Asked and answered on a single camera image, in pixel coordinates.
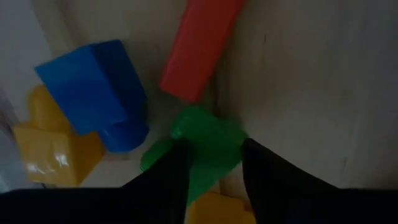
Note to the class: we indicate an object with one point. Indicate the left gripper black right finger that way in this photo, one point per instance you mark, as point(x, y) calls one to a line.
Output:
point(311, 205)

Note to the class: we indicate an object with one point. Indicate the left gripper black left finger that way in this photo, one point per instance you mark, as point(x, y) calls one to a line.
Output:
point(140, 205)

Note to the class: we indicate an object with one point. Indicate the green chunky toy block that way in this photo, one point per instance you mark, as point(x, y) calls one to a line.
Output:
point(211, 140)

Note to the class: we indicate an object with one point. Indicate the yellow chunky toy block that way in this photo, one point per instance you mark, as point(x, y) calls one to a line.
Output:
point(217, 211)
point(53, 152)

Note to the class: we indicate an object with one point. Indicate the blue chunky toy block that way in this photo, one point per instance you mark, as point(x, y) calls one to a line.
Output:
point(90, 93)

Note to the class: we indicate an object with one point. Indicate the red slim toy block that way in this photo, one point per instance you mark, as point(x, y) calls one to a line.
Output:
point(196, 56)

